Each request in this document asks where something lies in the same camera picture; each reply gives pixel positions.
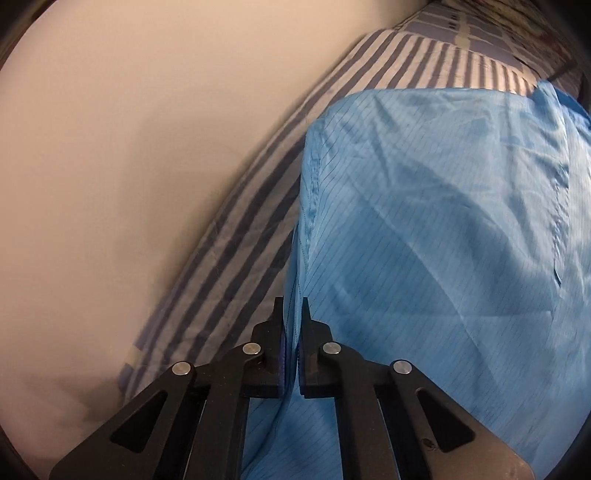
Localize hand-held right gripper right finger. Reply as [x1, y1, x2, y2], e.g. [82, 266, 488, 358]
[295, 298, 536, 480]

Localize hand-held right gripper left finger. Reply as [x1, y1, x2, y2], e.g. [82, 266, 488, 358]
[48, 296, 287, 480]

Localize light blue pinstriped garment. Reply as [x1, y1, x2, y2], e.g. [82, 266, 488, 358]
[242, 83, 591, 480]

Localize blue white striped quilt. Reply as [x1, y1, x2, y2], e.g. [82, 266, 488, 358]
[117, 28, 543, 407]

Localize blue checked bed sheet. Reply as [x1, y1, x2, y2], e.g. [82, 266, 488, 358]
[399, 0, 527, 70]

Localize floral folded quilt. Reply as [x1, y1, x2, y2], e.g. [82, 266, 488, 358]
[501, 0, 578, 63]

